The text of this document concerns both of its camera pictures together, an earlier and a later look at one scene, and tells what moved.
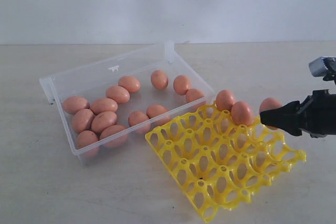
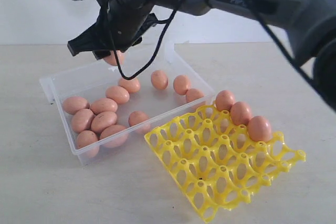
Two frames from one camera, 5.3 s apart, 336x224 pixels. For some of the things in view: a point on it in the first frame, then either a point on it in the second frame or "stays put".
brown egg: x=103 y=104 stays put
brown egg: x=103 y=120 stays put
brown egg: x=158 y=114 -> x=112 y=59
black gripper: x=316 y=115 -> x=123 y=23
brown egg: x=242 y=114 stays put
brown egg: x=225 y=99 stays put
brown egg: x=139 y=121 stays put
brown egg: x=268 y=104 -> x=259 y=128
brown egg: x=72 y=104 stays put
